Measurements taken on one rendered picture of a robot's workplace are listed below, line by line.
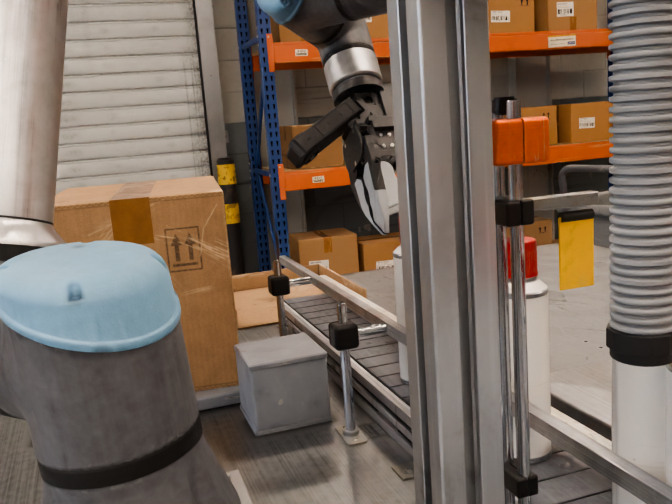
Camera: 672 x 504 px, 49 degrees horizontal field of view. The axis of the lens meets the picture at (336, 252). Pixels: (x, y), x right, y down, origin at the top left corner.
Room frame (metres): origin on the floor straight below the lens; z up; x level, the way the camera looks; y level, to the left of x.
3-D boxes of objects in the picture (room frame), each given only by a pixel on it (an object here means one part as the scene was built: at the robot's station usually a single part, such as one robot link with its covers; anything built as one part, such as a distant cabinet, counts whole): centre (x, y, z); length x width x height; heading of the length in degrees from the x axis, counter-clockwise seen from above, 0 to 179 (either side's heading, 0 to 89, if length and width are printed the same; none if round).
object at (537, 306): (0.64, -0.16, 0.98); 0.05 x 0.05 x 0.20
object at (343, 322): (0.82, -0.02, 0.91); 0.07 x 0.03 x 0.16; 108
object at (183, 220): (1.08, 0.29, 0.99); 0.30 x 0.24 x 0.27; 11
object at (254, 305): (1.48, 0.12, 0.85); 0.30 x 0.26 x 0.04; 18
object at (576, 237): (0.53, -0.18, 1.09); 0.03 x 0.01 x 0.06; 108
